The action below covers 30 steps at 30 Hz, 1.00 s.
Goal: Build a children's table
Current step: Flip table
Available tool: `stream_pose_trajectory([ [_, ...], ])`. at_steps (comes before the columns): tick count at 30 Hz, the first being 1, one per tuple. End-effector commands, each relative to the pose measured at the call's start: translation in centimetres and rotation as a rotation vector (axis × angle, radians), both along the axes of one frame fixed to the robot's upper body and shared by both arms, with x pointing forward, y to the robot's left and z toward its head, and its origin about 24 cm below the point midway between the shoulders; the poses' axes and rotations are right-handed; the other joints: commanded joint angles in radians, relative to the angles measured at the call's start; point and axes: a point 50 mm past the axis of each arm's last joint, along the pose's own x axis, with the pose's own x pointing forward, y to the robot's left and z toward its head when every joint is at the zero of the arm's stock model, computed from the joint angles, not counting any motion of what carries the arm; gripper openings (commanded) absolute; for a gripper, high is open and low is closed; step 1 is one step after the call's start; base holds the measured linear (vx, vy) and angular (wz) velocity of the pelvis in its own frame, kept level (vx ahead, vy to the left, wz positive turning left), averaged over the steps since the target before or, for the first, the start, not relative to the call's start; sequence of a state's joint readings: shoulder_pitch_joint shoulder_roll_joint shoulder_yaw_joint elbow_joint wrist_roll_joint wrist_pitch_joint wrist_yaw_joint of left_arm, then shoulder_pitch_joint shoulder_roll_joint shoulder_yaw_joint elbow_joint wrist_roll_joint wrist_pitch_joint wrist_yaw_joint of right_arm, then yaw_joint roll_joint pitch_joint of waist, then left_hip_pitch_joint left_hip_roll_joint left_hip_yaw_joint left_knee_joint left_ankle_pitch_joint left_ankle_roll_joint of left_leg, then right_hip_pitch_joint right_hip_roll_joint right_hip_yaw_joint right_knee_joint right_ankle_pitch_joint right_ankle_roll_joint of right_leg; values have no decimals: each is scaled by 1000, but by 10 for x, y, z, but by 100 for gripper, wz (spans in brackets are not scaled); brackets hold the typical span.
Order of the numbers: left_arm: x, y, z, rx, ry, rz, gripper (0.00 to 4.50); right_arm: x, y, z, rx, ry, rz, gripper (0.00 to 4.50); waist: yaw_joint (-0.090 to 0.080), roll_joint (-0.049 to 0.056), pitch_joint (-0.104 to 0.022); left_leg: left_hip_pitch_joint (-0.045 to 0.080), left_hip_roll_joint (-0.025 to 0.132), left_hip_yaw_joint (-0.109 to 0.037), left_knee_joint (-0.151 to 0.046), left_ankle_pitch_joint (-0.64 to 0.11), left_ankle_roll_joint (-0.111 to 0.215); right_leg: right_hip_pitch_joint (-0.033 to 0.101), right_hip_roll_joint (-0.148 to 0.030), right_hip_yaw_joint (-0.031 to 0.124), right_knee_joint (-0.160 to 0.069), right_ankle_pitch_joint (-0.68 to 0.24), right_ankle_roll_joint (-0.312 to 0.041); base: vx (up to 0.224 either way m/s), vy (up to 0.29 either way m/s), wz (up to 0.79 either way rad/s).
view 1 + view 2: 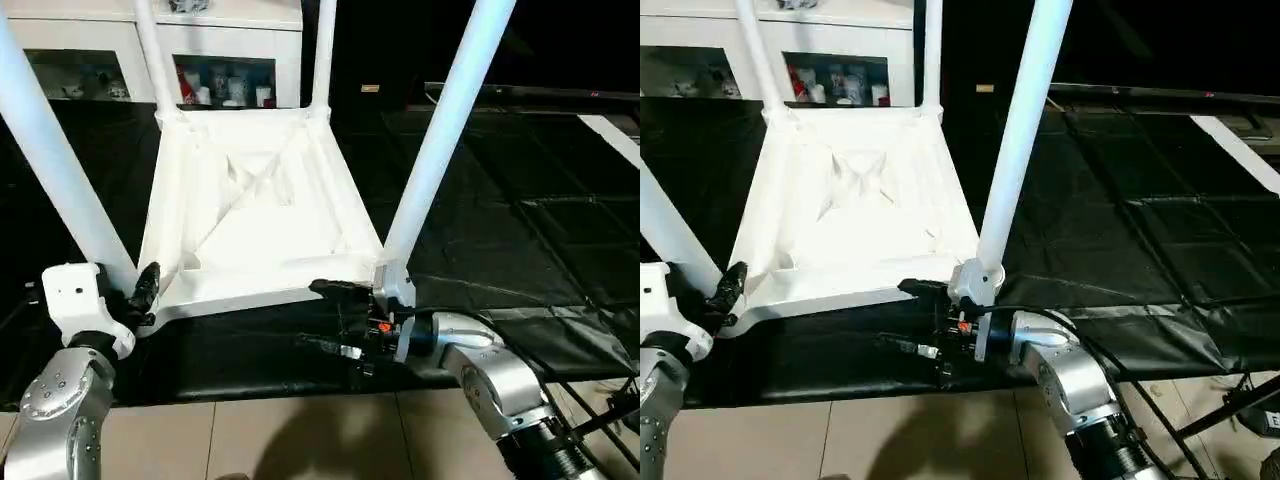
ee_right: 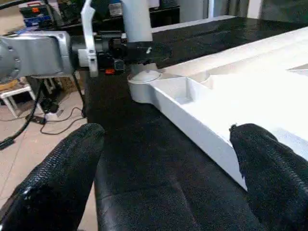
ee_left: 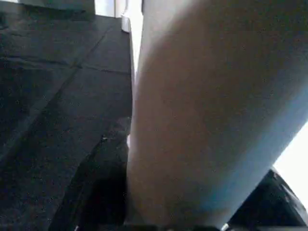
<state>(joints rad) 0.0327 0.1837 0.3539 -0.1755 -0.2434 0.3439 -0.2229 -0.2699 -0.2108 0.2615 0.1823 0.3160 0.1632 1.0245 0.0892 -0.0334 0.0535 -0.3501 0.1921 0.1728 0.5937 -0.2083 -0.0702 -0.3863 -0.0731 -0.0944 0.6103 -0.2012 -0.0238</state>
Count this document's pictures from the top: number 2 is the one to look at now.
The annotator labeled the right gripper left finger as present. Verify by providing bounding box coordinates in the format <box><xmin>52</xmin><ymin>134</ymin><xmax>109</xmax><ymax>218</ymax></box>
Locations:
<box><xmin>0</xmin><ymin>123</ymin><xmax>106</xmax><ymax>231</ymax></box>

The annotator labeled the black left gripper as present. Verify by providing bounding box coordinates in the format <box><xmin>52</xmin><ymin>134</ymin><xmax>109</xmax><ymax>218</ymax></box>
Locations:
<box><xmin>71</xmin><ymin>31</ymin><xmax>172</xmax><ymax>74</ymax></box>

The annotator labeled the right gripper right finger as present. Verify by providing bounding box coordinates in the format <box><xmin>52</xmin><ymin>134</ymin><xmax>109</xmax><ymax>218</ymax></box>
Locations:
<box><xmin>229</xmin><ymin>124</ymin><xmax>308</xmax><ymax>231</ymax></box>

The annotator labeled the white plastic table leg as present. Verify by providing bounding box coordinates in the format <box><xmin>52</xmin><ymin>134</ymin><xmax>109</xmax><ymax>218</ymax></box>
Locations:
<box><xmin>120</xmin><ymin>0</ymin><xmax>162</xmax><ymax>84</ymax></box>

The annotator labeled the black work mat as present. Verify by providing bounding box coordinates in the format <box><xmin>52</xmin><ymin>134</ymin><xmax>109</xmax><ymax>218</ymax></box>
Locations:
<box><xmin>84</xmin><ymin>17</ymin><xmax>308</xmax><ymax>231</ymax></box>

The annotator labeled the blue plastic crate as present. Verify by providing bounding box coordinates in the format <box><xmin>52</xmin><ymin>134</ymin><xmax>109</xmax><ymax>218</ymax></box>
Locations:
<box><xmin>19</xmin><ymin>2</ymin><xmax>54</xmax><ymax>28</ymax></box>

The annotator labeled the black floor cable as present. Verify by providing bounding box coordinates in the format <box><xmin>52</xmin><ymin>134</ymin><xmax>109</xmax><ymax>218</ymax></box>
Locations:
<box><xmin>0</xmin><ymin>84</ymin><xmax>88</xmax><ymax>151</ymax></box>

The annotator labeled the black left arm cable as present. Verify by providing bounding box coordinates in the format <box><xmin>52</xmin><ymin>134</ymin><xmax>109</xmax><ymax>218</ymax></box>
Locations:
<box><xmin>0</xmin><ymin>0</ymin><xmax>38</xmax><ymax>10</ymax></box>

